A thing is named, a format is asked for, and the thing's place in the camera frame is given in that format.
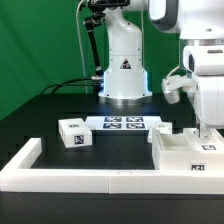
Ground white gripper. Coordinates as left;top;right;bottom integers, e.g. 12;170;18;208
188;75;224;139

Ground white cabinet body box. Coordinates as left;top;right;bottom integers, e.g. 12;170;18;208
152;130;224;171

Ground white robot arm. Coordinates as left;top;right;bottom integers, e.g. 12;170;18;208
99;0;224;138

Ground white cabinet top block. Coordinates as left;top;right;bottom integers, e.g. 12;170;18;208
58;118;92;148

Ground white U-shaped fence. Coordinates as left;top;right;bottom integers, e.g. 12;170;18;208
0;138;224;195

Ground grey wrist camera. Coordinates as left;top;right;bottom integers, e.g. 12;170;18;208
161;75;195;104

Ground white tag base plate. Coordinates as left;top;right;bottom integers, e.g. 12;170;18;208
85;116;161;130

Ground black cables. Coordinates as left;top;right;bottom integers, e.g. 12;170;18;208
40;77;105;96

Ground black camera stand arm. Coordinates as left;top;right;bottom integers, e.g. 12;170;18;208
79;0;130;81

